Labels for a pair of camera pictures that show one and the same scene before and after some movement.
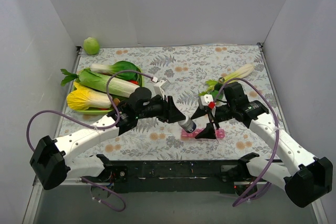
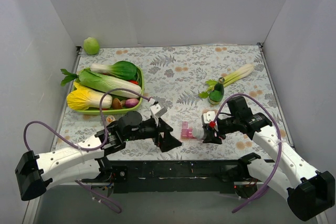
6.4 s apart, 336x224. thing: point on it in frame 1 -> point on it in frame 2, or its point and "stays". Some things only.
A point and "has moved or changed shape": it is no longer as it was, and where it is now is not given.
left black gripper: [169, 108] -> [159, 135]
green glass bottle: [214, 93] stays
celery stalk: [239, 74] stays
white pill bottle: [188, 125] has moved or changed shape
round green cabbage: [91, 46] stays
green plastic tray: [104, 111] stays
